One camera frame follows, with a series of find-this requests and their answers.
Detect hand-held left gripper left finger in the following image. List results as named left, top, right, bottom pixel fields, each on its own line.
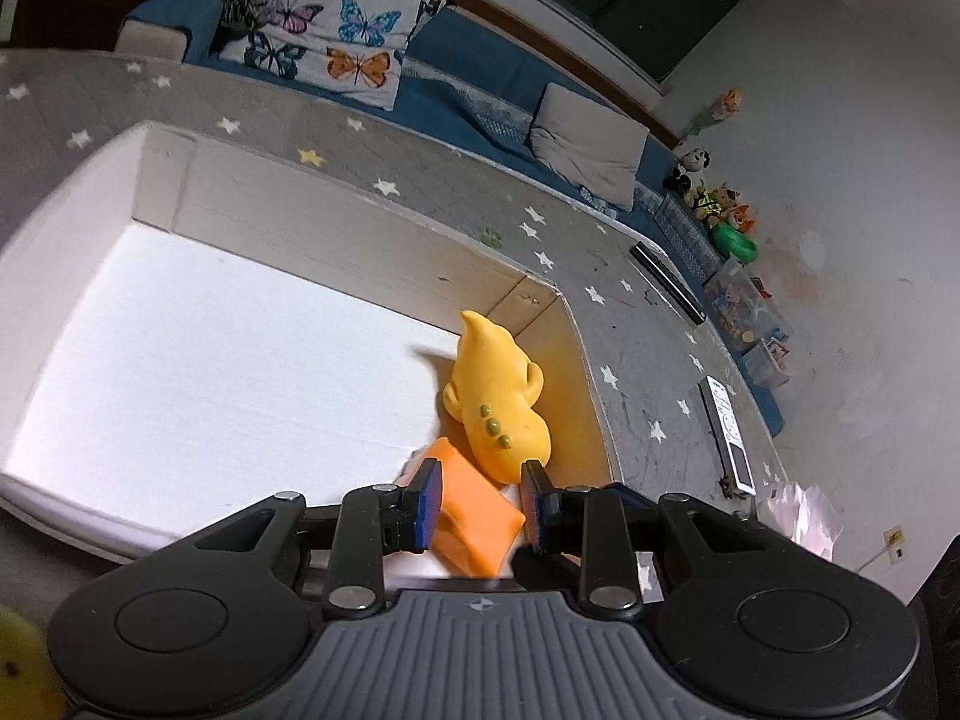
left=174, top=457, right=446, bottom=616

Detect panda plush toy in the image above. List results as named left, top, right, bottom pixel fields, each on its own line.
left=663, top=148, right=713, bottom=200

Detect green plastic toy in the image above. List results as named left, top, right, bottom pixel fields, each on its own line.
left=711, top=223, right=761, bottom=266

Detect white box container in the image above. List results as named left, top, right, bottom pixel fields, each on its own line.
left=0, top=120, right=625, bottom=568

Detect butterfly print pillow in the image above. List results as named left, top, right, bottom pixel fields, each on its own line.
left=220, top=0, right=452, bottom=111

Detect white plastic bag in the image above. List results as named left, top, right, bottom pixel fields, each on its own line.
left=756, top=478, right=846, bottom=562

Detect wall socket with cable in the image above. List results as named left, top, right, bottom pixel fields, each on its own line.
left=853, top=527, right=906, bottom=580

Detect grey pillow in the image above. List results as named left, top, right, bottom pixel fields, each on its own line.
left=529, top=82, right=650, bottom=212

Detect black remote control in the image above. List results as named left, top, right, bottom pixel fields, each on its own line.
left=628, top=241, right=708, bottom=326

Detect orange block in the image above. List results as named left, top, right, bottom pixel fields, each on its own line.
left=409, top=436, right=526, bottom=581

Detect yellow toy animal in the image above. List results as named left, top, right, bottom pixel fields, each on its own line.
left=441, top=309, right=553, bottom=483

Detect orange dog plush toys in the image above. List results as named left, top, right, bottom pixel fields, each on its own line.
left=694, top=183, right=760, bottom=232

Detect white remote control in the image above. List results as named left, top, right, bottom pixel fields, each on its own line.
left=697, top=375, right=758, bottom=497

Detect clear box of toys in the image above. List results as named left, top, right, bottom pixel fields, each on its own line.
left=703, top=255, right=796, bottom=389

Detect yellow round toy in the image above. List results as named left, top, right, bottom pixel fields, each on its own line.
left=0, top=606, right=70, bottom=720

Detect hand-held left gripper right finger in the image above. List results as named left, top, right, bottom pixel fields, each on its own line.
left=521, top=461, right=790, bottom=620

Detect grey star print mat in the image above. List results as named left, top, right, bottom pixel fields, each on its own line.
left=0, top=49, right=790, bottom=520

